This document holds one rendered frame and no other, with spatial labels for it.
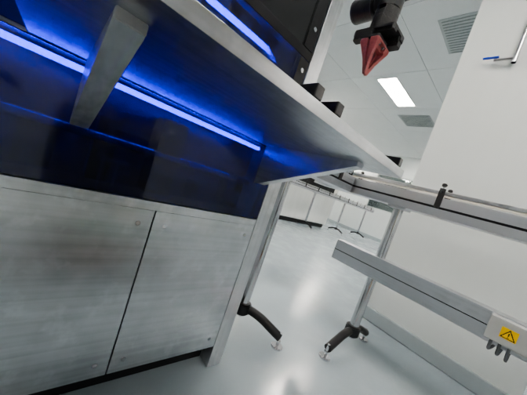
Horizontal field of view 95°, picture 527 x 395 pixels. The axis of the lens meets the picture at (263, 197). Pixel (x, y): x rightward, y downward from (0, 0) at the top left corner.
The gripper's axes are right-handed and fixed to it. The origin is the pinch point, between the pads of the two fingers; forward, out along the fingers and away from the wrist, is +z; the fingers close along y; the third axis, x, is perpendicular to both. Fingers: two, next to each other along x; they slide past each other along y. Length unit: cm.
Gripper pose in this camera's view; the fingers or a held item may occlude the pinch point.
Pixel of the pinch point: (365, 71)
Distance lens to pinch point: 72.6
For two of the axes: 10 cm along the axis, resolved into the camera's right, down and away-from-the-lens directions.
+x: -7.1, -1.9, -6.8
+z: -3.3, 9.4, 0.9
